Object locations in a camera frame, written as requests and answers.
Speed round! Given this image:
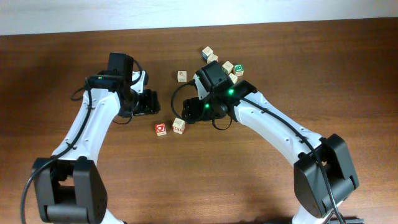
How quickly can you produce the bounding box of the red O letter block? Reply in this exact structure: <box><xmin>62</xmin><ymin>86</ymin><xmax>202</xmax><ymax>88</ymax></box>
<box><xmin>155</xmin><ymin>123</ymin><xmax>167</xmax><ymax>136</ymax></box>

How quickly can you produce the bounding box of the ice cream picture block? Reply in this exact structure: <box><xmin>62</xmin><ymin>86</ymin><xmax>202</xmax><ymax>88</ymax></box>
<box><xmin>172</xmin><ymin>118</ymin><xmax>185</xmax><ymax>134</ymax></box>

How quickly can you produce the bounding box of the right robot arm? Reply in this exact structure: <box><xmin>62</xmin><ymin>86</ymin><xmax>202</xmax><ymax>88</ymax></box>
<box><xmin>182</xmin><ymin>61</ymin><xmax>359</xmax><ymax>223</ymax></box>

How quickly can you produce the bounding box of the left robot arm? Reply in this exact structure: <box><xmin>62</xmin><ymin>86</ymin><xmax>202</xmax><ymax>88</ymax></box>
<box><xmin>27</xmin><ymin>53</ymin><xmax>160</xmax><ymax>223</ymax></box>

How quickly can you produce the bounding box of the green N letter block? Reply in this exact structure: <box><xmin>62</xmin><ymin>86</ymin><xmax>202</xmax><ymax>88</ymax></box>
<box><xmin>222</xmin><ymin>61</ymin><xmax>234</xmax><ymax>75</ymax></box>

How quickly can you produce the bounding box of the teal A letter block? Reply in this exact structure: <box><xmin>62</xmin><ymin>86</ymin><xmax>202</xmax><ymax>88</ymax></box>
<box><xmin>228</xmin><ymin>73</ymin><xmax>238</xmax><ymax>84</ymax></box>

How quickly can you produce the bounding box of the red sided top block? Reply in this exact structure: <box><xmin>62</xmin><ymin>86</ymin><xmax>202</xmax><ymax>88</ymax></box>
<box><xmin>206</xmin><ymin>54</ymin><xmax>218</xmax><ymax>63</ymax></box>

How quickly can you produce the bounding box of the green B letter block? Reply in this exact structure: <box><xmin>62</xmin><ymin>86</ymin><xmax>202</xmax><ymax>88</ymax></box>
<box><xmin>233</xmin><ymin>64</ymin><xmax>244</xmax><ymax>77</ymax></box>

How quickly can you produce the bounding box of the lone block left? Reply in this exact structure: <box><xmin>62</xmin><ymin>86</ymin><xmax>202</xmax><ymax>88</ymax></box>
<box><xmin>177</xmin><ymin>71</ymin><xmax>187</xmax><ymax>83</ymax></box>

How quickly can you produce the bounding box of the blue sided top block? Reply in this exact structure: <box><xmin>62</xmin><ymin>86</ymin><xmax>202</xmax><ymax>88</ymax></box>
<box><xmin>201</xmin><ymin>46</ymin><xmax>214</xmax><ymax>60</ymax></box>

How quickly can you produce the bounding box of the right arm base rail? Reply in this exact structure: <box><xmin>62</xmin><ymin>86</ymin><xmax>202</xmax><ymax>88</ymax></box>
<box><xmin>327</xmin><ymin>217</ymin><xmax>364</xmax><ymax>224</ymax></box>

